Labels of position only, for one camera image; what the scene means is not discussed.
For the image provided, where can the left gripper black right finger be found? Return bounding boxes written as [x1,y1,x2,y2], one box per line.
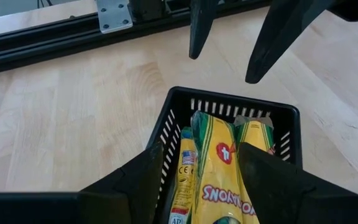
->
[237,141,358,224]

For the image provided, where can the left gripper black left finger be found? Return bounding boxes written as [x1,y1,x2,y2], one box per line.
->
[79,141,165,224]

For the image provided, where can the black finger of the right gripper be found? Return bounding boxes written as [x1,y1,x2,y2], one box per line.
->
[245,0,335,84]
[188,0,219,60]

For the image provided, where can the yellow green crayon box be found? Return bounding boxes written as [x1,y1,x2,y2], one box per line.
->
[168,126,198,224]
[191,110,260,224]
[234,114,275,156]

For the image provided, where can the black slotted plastic basket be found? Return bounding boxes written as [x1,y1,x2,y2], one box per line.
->
[146,86,303,224]

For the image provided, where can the silver metal bracket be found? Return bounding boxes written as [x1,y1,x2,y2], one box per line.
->
[96,0,134,35]

